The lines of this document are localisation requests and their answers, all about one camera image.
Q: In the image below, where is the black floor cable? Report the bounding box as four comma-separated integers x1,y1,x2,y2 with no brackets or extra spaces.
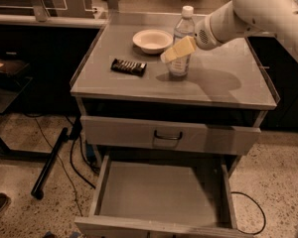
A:
23,112,100,216
230,191,267,236

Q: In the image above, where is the white horizontal rail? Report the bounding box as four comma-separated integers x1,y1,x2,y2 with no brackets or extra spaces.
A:
0,14,107,29

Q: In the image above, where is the open lower drawer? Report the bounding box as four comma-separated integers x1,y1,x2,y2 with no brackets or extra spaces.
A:
75,155,253,238

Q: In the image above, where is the dark side table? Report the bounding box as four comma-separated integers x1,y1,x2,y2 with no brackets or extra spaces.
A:
0,77,50,162

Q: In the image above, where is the closed upper drawer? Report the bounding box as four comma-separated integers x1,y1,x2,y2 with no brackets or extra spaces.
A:
80,116,260,155

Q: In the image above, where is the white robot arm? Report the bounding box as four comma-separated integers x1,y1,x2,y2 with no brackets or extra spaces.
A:
161,0,298,63

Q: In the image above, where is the black floor cable left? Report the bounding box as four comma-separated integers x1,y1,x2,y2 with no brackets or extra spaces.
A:
23,112,100,216

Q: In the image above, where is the white bowl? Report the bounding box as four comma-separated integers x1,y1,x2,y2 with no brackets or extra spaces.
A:
132,30,173,55

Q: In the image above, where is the black floor cable right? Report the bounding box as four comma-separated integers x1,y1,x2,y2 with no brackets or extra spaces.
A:
230,191,267,236

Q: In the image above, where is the black metal bar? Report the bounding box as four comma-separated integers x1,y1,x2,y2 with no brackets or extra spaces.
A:
31,128,68,200

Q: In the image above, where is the grey drawer cabinet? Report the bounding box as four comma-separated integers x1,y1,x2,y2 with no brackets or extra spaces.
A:
70,11,281,171

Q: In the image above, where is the dark snack bar wrapper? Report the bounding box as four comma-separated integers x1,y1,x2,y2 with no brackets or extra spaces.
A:
110,59,147,77

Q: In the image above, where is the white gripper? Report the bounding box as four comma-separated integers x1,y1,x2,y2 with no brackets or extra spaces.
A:
160,16,222,63

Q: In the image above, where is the clear plastic water bottle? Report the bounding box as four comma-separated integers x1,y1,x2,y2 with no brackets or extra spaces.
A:
169,6,195,76

